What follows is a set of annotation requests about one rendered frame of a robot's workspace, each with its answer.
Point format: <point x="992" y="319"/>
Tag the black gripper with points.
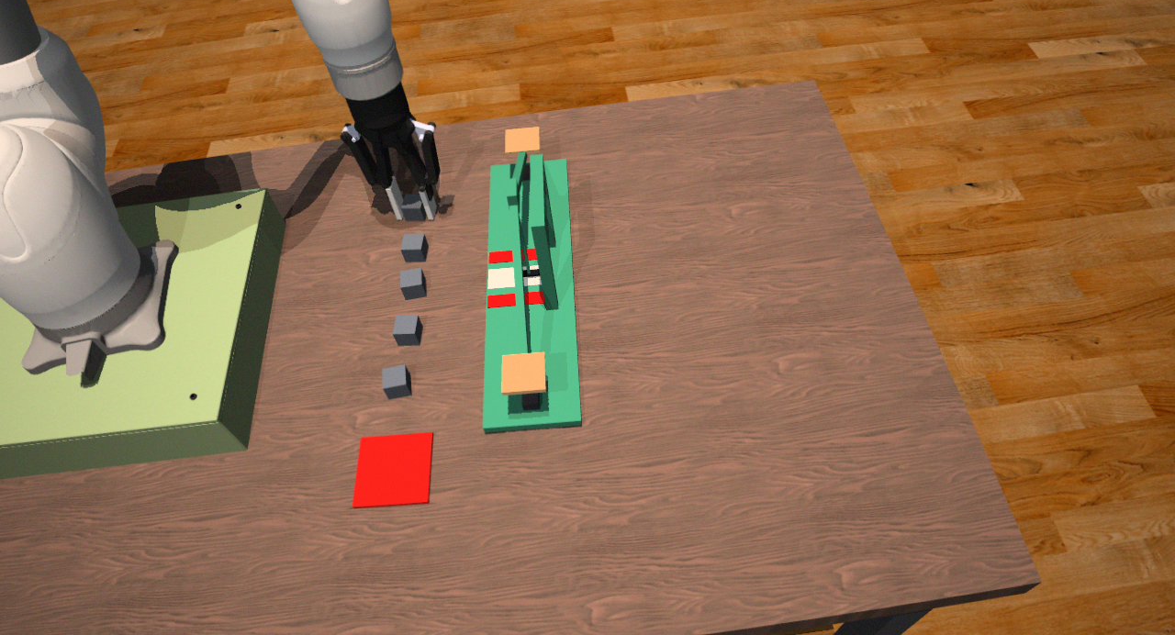
<point x="384" y="119"/>

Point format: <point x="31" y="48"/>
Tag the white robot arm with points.
<point x="66" y="263"/>

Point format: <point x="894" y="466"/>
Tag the red flat square plate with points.
<point x="393" y="471"/>

